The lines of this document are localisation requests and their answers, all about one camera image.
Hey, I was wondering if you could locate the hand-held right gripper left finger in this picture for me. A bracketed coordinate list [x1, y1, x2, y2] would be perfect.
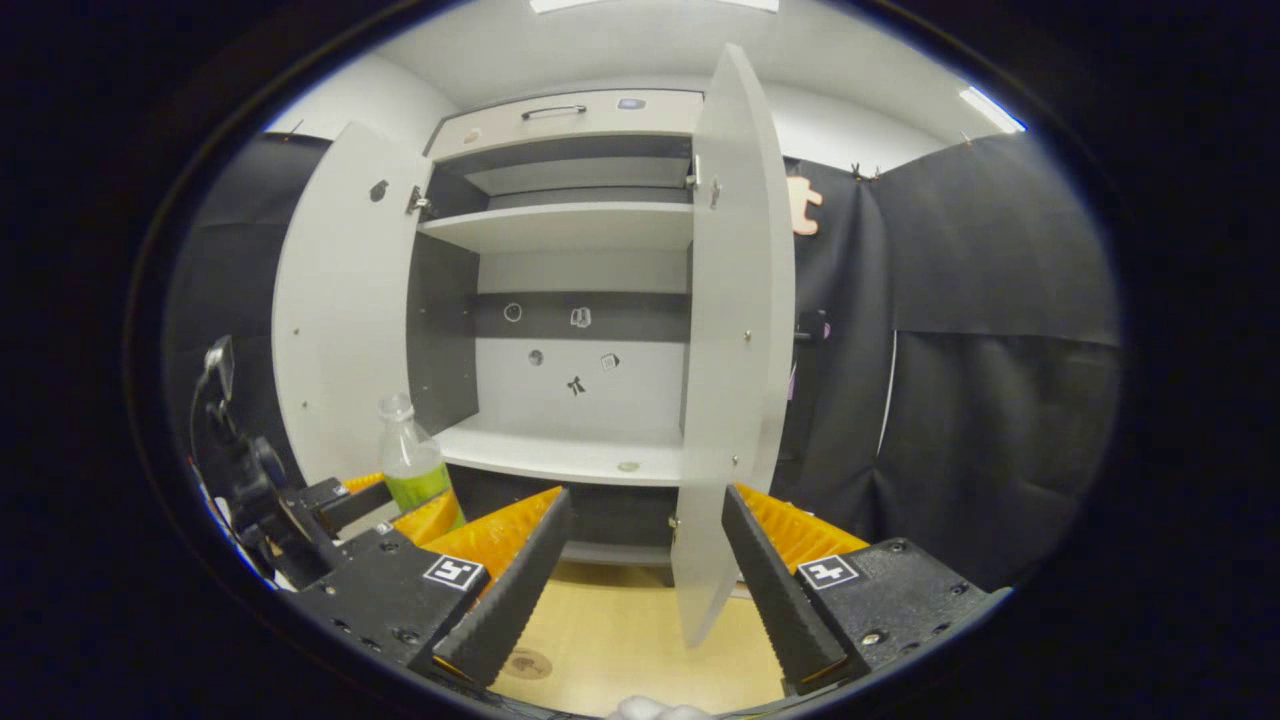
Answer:
[290, 487, 576, 691]

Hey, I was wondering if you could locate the round wooden coaster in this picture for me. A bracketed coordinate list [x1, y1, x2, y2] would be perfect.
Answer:
[500, 647, 555, 683]

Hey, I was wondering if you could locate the green plastic bottle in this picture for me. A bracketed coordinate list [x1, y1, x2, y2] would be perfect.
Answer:
[378, 393, 466, 531]

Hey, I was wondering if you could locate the white and grey cabinet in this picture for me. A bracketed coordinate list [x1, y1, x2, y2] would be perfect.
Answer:
[405, 88, 707, 567]

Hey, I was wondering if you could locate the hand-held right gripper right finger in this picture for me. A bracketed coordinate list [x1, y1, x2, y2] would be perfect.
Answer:
[720, 483, 1011, 698]

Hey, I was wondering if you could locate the black backdrop cloth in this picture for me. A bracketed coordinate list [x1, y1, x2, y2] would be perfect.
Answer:
[770, 130, 1123, 592]
[165, 132, 337, 483]

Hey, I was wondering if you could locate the ceiling light panel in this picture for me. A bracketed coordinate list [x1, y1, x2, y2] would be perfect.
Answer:
[959, 86, 1027, 134]
[530, 0, 780, 14]

